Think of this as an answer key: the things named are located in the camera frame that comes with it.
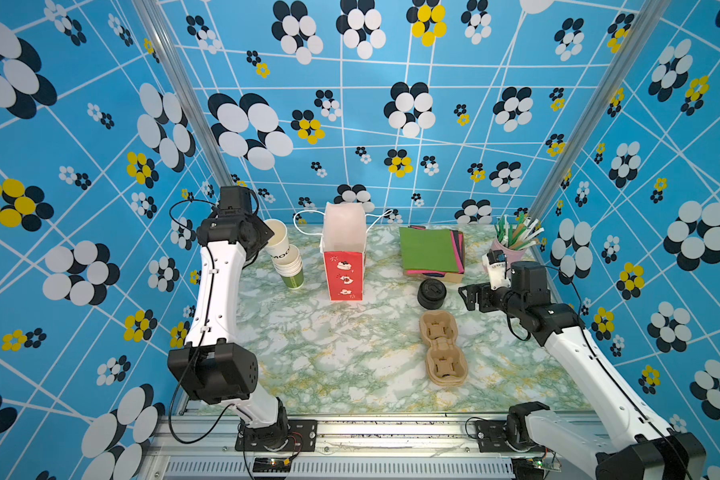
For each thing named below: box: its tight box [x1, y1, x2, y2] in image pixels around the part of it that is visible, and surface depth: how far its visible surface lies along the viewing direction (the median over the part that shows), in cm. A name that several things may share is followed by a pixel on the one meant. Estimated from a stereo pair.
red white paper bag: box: [320, 202, 367, 301], surface depth 91 cm
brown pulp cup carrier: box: [419, 310, 469, 387], surface depth 84 cm
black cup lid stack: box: [417, 278, 447, 310], surface depth 96 cm
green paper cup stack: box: [273, 245, 305, 290], surface depth 93 cm
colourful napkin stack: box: [399, 225, 465, 283], surface depth 110 cm
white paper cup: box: [264, 218, 290, 262], surface depth 82 cm
